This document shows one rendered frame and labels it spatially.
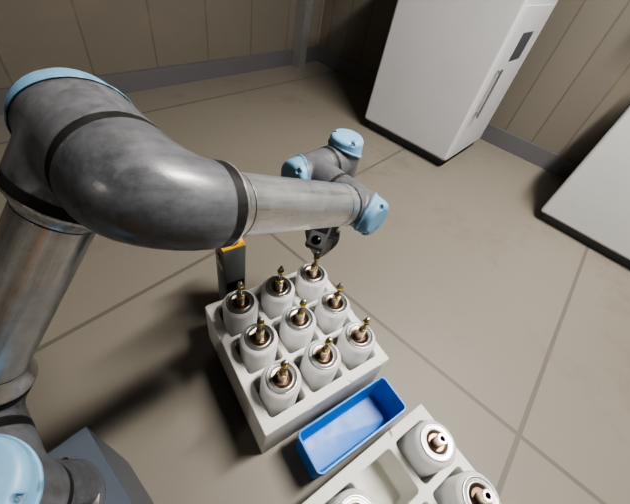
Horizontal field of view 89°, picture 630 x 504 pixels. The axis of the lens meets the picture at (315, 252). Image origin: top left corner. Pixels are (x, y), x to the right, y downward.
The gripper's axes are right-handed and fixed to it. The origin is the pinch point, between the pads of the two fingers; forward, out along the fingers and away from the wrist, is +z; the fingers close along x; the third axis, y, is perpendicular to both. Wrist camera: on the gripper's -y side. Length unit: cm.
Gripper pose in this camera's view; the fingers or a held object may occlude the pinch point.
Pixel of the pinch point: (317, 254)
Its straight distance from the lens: 91.7
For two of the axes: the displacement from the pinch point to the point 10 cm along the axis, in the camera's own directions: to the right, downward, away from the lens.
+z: -1.6, 6.8, 7.2
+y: 2.8, -6.6, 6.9
